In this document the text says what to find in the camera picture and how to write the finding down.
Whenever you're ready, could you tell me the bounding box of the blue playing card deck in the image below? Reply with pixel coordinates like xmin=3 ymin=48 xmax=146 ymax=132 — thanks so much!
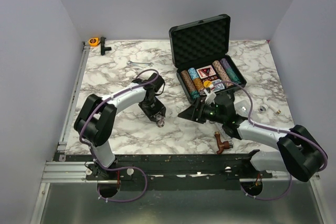
xmin=210 ymin=79 xmax=225 ymax=92

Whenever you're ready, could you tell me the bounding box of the brown faucet tap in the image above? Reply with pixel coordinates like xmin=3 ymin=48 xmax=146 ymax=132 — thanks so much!
xmin=214 ymin=131 xmax=233 ymax=155

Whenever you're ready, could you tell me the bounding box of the white brass small fitting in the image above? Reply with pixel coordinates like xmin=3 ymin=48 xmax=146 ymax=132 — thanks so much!
xmin=269 ymin=105 xmax=281 ymax=114

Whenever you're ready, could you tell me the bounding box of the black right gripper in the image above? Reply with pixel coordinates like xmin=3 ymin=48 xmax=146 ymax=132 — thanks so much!
xmin=178 ymin=97 xmax=226 ymax=124

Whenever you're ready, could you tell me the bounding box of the silver open-end wrench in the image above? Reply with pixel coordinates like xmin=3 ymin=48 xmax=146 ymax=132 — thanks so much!
xmin=127 ymin=60 xmax=153 ymax=66

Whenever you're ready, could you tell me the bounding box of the black triangular all-in button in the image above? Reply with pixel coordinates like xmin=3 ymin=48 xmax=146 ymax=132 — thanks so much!
xmin=199 ymin=67 xmax=215 ymax=77

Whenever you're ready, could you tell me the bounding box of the brown chip stack row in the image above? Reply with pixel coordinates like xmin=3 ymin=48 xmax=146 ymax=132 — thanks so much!
xmin=181 ymin=70 xmax=200 ymax=100

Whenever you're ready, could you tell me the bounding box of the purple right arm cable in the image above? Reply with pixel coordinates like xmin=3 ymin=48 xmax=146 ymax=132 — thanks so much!
xmin=209 ymin=80 xmax=329 ymax=200

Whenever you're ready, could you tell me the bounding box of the orange tape measure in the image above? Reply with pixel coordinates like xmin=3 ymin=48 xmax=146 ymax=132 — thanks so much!
xmin=88 ymin=37 xmax=101 ymax=47

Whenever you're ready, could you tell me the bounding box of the black t-shaped tool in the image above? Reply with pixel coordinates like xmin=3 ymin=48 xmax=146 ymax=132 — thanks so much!
xmin=100 ymin=37 xmax=112 ymax=56

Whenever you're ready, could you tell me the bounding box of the clear plastic bag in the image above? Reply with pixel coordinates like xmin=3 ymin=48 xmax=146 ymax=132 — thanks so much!
xmin=234 ymin=100 xmax=251 ymax=118

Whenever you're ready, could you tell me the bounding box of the teal chip stack row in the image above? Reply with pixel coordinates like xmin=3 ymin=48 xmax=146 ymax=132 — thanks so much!
xmin=225 ymin=67 xmax=241 ymax=84

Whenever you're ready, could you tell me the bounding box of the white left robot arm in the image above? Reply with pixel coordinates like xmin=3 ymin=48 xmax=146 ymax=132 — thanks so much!
xmin=74 ymin=73 xmax=166 ymax=179

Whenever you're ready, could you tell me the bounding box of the black poker set case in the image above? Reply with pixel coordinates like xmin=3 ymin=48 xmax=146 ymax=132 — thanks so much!
xmin=169 ymin=14 xmax=247 ymax=103

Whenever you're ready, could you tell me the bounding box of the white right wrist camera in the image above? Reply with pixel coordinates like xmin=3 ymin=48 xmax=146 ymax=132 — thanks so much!
xmin=202 ymin=88 xmax=216 ymax=104

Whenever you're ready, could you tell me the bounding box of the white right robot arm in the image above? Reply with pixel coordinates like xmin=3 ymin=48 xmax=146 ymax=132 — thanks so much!
xmin=178 ymin=95 xmax=328 ymax=182

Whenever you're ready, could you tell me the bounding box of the yellow big blind button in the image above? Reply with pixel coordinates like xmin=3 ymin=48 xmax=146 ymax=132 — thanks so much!
xmin=203 ymin=80 xmax=212 ymax=88

